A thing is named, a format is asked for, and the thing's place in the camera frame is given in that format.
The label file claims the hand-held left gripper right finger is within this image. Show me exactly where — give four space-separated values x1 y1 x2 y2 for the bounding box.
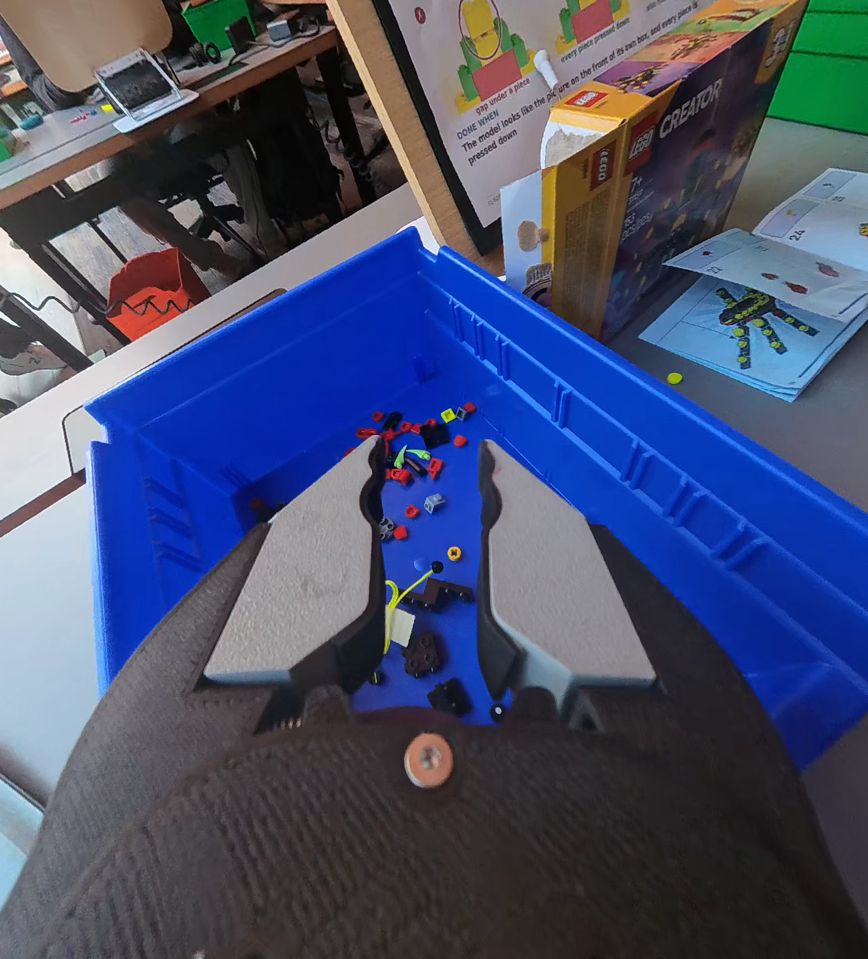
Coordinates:
476 440 658 729

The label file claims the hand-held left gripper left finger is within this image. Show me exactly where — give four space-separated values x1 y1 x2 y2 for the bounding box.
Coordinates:
202 436 389 698

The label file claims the blue plastic bin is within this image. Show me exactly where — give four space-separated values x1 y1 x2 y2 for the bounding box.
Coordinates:
83 227 868 773

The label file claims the pile of lego pieces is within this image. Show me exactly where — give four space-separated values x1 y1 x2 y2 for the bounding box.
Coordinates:
249 405 514 726

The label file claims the lego instruction booklet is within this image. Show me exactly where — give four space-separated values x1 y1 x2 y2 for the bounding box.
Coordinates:
639 168 868 404

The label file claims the yellow purple lego box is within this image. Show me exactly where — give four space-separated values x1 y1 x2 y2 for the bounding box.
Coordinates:
541 0 811 344

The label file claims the orange plastic bin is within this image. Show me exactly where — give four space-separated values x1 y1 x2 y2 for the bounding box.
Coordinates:
107 247 212 343

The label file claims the printed instruction poster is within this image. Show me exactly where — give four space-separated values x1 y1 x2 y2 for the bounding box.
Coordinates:
373 0 711 256

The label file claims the wooden poster board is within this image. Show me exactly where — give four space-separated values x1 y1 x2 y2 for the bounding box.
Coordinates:
326 0 507 280

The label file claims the long background desk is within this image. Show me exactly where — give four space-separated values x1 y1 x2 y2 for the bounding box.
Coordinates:
0 21 347 316

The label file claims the tablet on white stand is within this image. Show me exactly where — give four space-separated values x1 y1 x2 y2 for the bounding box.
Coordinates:
94 48 200 134

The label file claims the green plastic bin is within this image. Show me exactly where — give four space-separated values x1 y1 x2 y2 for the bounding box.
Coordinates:
767 0 868 145

